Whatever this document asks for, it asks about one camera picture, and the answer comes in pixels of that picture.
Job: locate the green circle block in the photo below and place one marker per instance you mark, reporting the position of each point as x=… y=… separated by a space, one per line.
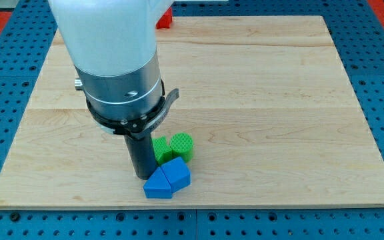
x=182 y=146

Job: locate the blue triangle block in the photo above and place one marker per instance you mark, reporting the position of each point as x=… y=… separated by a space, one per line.
x=157 y=186

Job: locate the black clamp ring mount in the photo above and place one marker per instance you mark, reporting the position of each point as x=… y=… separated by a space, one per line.
x=144 y=125

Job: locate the wooden board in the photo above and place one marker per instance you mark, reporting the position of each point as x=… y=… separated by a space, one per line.
x=274 y=119

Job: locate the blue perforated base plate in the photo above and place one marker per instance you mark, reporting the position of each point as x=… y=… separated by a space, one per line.
x=359 y=38

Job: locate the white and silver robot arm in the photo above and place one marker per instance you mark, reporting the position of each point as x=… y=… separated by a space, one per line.
x=113 y=47

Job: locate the blue pentagon block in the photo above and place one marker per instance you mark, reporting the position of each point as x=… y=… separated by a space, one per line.
x=177 y=173

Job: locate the red block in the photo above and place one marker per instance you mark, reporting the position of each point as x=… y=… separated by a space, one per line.
x=166 y=20

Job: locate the green star block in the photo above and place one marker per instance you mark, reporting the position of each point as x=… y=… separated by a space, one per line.
x=163 y=152

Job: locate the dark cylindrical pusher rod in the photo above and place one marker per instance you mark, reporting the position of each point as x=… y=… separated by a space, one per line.
x=142 y=155

